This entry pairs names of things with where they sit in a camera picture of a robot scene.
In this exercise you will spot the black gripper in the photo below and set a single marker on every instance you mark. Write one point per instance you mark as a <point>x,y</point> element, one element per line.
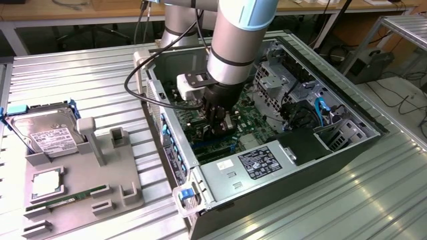
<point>222,100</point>

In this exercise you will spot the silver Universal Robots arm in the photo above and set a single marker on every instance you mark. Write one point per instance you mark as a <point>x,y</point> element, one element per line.
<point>234,37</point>

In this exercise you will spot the green motherboard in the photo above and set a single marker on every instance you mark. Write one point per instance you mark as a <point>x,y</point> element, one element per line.
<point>254,117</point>

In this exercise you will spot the metal disk bay cage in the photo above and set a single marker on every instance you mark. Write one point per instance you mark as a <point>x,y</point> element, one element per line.
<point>274,80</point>

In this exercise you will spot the silver chipset heatsink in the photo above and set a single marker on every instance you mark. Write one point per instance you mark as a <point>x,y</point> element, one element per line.
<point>250,140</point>

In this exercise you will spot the silver power supply unit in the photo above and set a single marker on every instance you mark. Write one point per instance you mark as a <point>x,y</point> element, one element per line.
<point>243,172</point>

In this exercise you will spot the blue case latch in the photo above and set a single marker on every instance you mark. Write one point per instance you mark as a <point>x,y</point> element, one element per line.
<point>186,194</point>

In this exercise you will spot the grey printed parts rack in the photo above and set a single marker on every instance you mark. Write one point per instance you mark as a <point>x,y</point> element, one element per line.
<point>110,172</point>

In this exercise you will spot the black and silver PC case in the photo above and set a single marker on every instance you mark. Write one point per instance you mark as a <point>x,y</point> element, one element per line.
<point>301,200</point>

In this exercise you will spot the hard disk in blue carrier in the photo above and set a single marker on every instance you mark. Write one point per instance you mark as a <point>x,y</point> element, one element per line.
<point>43,132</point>

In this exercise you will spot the wooden desk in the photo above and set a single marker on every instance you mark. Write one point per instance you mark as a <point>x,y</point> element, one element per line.
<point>67,12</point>

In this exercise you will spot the metal slat side table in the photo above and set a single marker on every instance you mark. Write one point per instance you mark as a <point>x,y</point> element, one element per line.
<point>401,27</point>

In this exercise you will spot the green RAM stick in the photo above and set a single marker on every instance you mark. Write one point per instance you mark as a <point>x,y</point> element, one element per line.
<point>67,198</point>

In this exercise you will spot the CPU with silver lid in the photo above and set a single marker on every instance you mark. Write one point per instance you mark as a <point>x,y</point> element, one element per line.
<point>47,183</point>

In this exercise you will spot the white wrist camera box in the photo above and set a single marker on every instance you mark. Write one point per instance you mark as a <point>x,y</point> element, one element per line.
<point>187,87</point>

